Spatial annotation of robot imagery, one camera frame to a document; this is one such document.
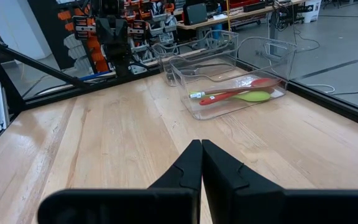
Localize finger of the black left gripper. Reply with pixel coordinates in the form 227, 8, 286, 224
94, 17, 114, 45
112, 17, 129, 45

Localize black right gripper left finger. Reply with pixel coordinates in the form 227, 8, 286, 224
37, 139, 203, 224

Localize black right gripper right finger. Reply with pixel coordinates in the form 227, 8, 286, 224
201, 139, 358, 224

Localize red silicone spoon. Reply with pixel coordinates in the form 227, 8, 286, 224
198, 77, 275, 106

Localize light green silicone spoon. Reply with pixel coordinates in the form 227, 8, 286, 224
189, 90, 272, 103

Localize clear plastic bin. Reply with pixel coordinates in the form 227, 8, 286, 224
152, 29, 239, 87
168, 36, 298, 121

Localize black chair back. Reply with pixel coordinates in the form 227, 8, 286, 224
183, 2, 209, 26

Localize blue barrel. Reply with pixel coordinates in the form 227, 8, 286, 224
213, 23, 224, 40

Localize wooden workbench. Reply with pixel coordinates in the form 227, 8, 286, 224
175, 0, 307, 31

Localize white waste bin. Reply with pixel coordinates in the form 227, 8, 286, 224
302, 0, 323, 24

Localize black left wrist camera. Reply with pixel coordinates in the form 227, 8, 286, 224
99, 0, 126, 18

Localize yellow hanging cable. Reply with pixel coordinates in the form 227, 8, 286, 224
226, 0, 232, 32

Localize white floor cable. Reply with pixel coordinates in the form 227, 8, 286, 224
305, 83, 336, 95

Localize black workbench cables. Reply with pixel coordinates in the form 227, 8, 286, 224
270, 2, 321, 54

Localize thin black floor cable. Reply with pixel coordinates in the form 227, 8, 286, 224
330, 84, 358, 96

